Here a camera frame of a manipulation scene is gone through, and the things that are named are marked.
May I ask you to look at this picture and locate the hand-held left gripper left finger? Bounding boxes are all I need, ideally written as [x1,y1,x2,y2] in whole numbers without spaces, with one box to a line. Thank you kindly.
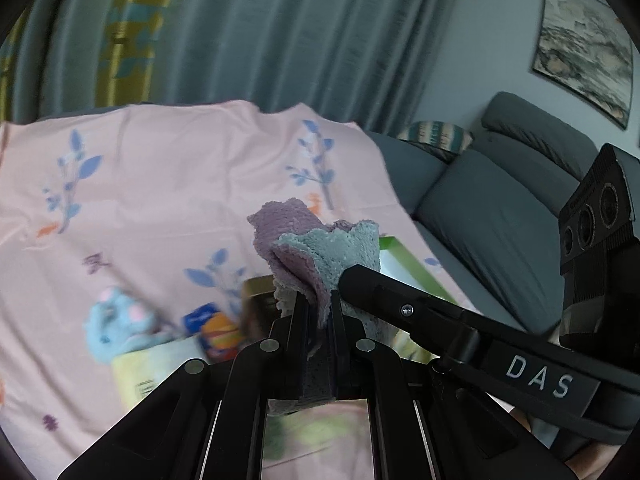
[57,294,311,480]

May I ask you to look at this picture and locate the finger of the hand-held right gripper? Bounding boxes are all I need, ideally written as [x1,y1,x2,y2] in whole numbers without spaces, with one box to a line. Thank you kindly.
[339,264,493,362]

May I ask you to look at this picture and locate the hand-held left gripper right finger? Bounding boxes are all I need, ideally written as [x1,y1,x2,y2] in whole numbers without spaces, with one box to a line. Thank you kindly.
[327,295,576,480]

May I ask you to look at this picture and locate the green cardboard box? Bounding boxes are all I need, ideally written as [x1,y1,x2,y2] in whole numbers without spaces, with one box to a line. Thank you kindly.
[377,234,453,366]

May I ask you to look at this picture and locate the blue tissue packet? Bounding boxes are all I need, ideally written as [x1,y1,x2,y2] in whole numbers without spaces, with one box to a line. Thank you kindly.
[181,301,246,363]

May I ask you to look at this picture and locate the purple towel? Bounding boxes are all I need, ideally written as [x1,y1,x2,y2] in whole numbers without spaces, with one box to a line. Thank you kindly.
[247,200,396,416]

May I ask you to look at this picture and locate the blue plush bunny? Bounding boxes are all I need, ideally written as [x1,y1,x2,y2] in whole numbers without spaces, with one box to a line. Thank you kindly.
[82,286,168,363]

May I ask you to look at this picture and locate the black tin box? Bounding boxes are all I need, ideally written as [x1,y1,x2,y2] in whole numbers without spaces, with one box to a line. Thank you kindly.
[240,276,281,346]

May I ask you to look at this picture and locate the grey sofa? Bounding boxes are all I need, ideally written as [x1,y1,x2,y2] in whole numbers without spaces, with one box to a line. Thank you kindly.
[370,91,640,341]

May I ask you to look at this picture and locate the yellow tissue pack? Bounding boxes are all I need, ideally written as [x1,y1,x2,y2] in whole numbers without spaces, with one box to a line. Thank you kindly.
[111,335,211,408]

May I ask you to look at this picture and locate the striped cushion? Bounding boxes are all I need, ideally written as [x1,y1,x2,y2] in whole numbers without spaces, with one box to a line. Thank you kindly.
[397,120,473,161]

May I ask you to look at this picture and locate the pink printed bed sheet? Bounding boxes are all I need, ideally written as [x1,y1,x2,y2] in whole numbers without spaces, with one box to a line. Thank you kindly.
[0,100,481,480]

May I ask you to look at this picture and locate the grey-blue curtain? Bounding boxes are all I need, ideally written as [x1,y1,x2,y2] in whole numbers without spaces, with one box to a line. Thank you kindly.
[0,0,466,133]

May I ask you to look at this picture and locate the landscape wall painting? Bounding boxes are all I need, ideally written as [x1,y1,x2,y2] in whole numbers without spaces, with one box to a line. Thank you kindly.
[531,0,633,131]

